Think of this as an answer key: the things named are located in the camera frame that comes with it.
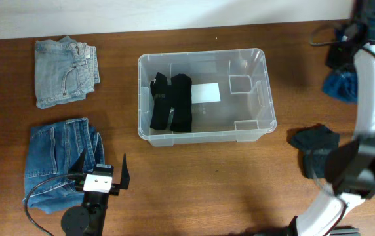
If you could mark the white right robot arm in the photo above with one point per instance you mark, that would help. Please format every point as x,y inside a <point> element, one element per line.
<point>350,169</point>

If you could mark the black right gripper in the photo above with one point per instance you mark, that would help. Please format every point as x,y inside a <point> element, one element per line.
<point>332,61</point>

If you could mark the white-black left gripper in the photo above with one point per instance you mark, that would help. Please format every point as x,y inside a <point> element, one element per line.
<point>78,166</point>

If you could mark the dark blue garment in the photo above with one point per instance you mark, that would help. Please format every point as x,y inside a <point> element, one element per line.
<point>342,84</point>

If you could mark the dark green-black garment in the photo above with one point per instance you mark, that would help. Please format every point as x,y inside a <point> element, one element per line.
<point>313,145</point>

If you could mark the dark blue folded jeans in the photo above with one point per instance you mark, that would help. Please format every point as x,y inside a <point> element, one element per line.
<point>53,149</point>

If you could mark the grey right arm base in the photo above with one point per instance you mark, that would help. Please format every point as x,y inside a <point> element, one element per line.
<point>345,232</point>

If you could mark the white label in container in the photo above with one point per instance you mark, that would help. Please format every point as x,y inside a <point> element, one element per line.
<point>205,93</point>

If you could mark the black garment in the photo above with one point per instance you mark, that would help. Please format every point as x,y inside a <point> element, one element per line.
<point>176,97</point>

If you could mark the clear plastic storage container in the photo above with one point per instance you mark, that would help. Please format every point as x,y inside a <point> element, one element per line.
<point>245,112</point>

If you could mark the light blue jeans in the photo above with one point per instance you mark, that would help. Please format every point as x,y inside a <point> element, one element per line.
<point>65,71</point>

